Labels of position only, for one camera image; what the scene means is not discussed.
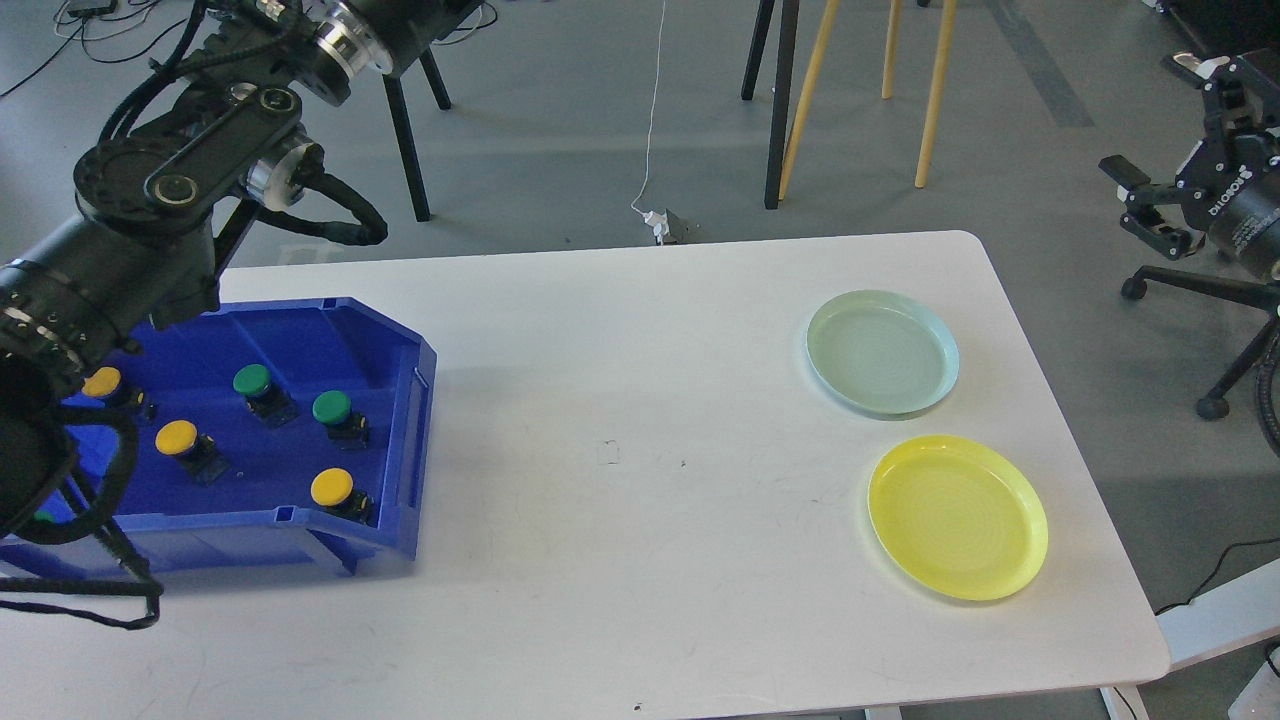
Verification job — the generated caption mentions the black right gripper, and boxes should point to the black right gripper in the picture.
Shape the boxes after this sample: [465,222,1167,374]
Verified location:
[1098,53,1279,260]

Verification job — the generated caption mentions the green button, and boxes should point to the green button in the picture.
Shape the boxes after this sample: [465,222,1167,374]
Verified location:
[311,389,370,451]
[232,363,298,428]

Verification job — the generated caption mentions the yellow button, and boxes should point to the yellow button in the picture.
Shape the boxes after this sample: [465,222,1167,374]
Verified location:
[154,419,230,486]
[79,365,157,423]
[308,468,374,525]

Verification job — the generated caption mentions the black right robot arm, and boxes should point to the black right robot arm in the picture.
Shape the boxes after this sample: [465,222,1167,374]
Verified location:
[1100,49,1279,281]

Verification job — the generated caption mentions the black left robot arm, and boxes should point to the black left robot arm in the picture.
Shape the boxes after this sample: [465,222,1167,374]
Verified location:
[3,1,481,632]

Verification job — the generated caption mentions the light green plate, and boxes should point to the light green plate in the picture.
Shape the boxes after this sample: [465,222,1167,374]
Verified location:
[805,290,961,419]

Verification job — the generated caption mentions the yellow plate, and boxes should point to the yellow plate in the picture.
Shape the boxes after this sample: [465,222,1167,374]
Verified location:
[867,434,1050,602]

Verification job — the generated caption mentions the black office chair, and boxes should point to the black office chair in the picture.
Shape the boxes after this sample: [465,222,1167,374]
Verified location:
[1120,265,1277,421]

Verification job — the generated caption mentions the yellow wooden chair legs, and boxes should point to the yellow wooden chair legs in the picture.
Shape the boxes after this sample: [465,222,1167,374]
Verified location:
[778,1,957,200]

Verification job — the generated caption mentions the black table leg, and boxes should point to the black table leg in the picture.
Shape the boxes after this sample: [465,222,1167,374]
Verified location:
[739,1,800,210]

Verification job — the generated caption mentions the blue plastic bin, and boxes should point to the blue plastic bin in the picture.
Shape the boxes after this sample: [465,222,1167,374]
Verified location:
[0,296,438,582]

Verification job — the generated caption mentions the white cable on floor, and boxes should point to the white cable on floor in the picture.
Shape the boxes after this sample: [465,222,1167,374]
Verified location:
[630,0,669,245]

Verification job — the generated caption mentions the black cables on floor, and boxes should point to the black cables on floor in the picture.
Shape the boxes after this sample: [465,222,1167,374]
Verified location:
[0,0,211,101]

